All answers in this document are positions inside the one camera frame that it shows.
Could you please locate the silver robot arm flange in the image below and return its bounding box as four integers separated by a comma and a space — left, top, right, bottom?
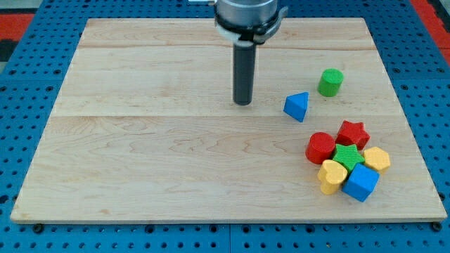
188, 0, 288, 47

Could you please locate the blue triangle block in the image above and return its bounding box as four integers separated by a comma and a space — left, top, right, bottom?
283, 92, 309, 122

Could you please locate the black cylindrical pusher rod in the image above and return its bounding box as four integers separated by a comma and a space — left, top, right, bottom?
233, 43, 257, 105

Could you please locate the light wooden board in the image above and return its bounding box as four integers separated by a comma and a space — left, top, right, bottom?
11, 18, 447, 224

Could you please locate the red cylinder block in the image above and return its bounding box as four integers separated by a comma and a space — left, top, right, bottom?
305, 132, 335, 164

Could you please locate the green cylinder block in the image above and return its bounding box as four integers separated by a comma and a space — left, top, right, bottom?
318, 68, 344, 97

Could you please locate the yellow heart block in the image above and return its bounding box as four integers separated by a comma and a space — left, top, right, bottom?
317, 160, 348, 195

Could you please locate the green star block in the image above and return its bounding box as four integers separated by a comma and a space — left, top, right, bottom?
332, 144, 365, 173

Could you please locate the red star block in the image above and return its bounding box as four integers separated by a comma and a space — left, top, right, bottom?
335, 120, 371, 150

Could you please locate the blue cube block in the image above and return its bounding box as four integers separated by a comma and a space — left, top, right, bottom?
342, 164, 380, 202

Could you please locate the yellow hexagon block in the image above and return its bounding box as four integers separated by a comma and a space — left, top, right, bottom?
363, 147, 391, 174

